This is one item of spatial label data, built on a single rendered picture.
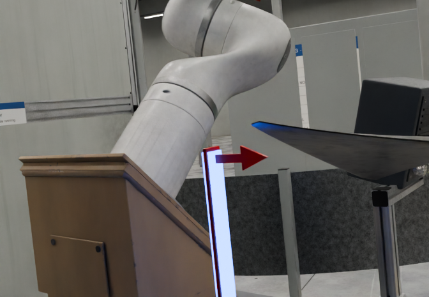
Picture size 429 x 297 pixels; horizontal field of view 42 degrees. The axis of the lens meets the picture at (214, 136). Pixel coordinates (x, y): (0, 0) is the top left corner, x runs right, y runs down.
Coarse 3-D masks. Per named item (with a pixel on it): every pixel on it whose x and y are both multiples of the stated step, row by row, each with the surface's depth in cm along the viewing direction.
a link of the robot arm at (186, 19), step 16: (176, 0) 96; (192, 0) 95; (208, 0) 96; (176, 16) 96; (192, 16) 96; (208, 16) 95; (176, 32) 97; (192, 32) 96; (176, 48) 101; (192, 48) 98
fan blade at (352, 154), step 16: (272, 128) 42; (288, 128) 41; (304, 128) 40; (288, 144) 50; (304, 144) 48; (320, 144) 47; (336, 144) 47; (352, 144) 46; (368, 144) 45; (384, 144) 45; (400, 144) 44; (416, 144) 44; (336, 160) 54; (352, 160) 53; (368, 160) 53; (384, 160) 53; (400, 160) 53; (416, 160) 53; (368, 176) 58; (384, 176) 58
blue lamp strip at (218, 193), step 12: (216, 168) 55; (216, 180) 55; (216, 192) 55; (216, 204) 55; (216, 216) 55; (216, 228) 55; (228, 228) 56; (216, 240) 55; (228, 240) 56; (228, 252) 56; (228, 264) 56; (228, 276) 56; (228, 288) 56
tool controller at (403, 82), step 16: (368, 80) 104; (384, 80) 105; (400, 80) 111; (416, 80) 117; (368, 96) 104; (384, 96) 103; (400, 96) 101; (416, 96) 99; (368, 112) 105; (384, 112) 103; (400, 112) 101; (416, 112) 100; (368, 128) 105; (384, 128) 103; (400, 128) 102; (416, 128) 101; (352, 176) 108; (400, 176) 102; (416, 176) 108
